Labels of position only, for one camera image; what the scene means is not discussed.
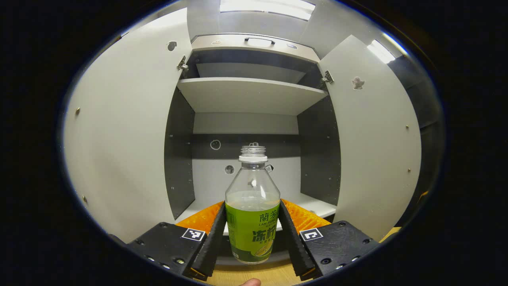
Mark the white grey cabinet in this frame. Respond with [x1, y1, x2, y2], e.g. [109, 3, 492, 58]
[164, 33, 342, 267]

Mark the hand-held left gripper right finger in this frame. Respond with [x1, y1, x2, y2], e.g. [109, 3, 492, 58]
[278, 199, 381, 281]

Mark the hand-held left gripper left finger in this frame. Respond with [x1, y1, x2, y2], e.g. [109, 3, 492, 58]
[127, 201, 227, 282]

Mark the green label plastic bottle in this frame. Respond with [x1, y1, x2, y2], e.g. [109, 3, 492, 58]
[225, 145, 281, 265]

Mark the white cabinet door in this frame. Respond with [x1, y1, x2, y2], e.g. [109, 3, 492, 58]
[317, 35, 422, 242]
[63, 8, 193, 243]

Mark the ceiling light panel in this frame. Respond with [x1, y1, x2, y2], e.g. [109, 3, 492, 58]
[367, 34, 407, 64]
[219, 0, 316, 21]

